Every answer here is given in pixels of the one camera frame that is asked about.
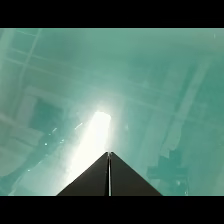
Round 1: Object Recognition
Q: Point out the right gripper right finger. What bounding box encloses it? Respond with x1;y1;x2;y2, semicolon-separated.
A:
109;151;163;197

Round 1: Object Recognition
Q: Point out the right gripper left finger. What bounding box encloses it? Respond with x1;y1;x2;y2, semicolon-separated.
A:
56;151;110;197

